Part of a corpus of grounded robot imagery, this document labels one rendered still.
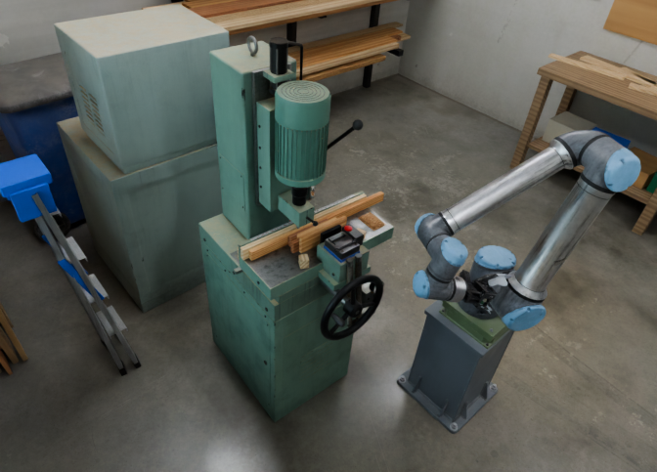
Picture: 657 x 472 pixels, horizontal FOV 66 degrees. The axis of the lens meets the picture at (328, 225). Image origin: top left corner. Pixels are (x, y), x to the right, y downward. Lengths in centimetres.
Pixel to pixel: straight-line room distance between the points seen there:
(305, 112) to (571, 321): 222
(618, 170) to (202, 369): 200
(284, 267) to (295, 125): 54
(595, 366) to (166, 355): 225
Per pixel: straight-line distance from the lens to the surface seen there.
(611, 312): 347
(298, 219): 182
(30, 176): 199
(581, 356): 313
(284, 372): 221
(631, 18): 451
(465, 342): 219
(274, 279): 179
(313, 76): 419
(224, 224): 219
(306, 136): 160
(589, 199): 177
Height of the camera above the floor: 219
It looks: 39 degrees down
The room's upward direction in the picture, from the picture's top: 5 degrees clockwise
